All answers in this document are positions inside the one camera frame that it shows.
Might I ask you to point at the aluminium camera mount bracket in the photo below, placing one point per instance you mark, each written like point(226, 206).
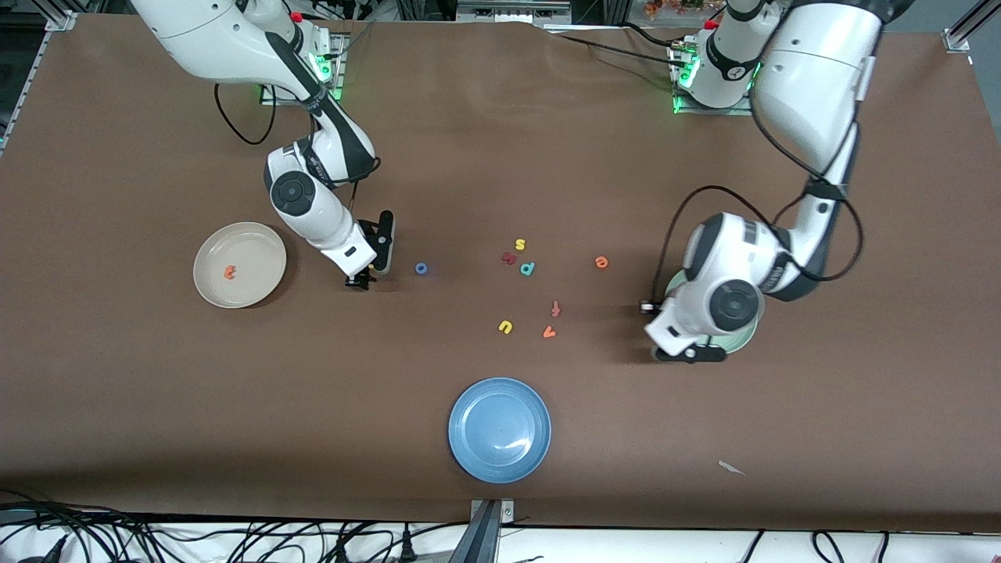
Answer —
point(485, 539)

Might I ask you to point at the aluminium frame rail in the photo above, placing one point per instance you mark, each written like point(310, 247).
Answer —
point(61, 21)

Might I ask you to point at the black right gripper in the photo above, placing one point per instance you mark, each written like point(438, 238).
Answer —
point(360, 281)

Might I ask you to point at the pale green plate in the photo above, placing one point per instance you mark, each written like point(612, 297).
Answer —
point(735, 344)

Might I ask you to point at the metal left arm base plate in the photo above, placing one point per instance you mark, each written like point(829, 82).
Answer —
point(688, 109)

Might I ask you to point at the black power plug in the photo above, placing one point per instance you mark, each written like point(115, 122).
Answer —
point(407, 549)
point(340, 552)

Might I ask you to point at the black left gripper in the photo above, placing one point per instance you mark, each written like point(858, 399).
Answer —
point(655, 311)

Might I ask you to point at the beige brown plate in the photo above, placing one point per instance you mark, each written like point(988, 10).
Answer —
point(250, 281)

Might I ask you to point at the white paper scrap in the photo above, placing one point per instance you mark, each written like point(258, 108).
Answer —
point(730, 467)

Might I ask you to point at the blue plate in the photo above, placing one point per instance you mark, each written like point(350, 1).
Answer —
point(499, 430)

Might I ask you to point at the aluminium frame post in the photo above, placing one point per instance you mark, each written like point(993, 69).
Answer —
point(960, 35)

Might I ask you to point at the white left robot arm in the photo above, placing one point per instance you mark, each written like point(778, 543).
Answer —
point(813, 78)

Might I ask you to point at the orange artificial flowers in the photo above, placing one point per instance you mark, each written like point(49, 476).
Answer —
point(680, 6)

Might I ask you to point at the grey power strip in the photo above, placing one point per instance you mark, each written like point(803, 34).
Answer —
point(512, 11)

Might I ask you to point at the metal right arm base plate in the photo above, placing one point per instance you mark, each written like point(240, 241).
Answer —
point(335, 86)

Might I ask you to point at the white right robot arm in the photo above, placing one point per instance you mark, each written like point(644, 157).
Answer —
point(305, 203)

